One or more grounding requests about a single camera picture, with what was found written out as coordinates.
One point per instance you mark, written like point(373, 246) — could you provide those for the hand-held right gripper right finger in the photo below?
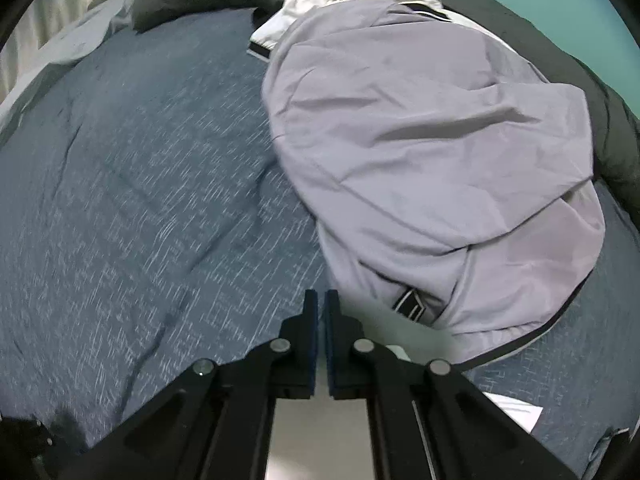
point(331, 355)

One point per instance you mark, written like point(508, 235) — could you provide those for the light grey sheet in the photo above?
point(75, 40)

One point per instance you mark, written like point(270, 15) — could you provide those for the grey jacket with white lining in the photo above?
point(425, 150)

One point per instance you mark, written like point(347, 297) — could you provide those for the blue patterned bed sheet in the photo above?
point(125, 210)

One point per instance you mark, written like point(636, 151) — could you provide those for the dark grey puffy quilt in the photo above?
point(620, 125)

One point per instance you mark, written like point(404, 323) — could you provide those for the striped beige curtain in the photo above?
point(60, 5)

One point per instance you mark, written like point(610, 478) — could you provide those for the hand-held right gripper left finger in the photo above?
point(311, 350)

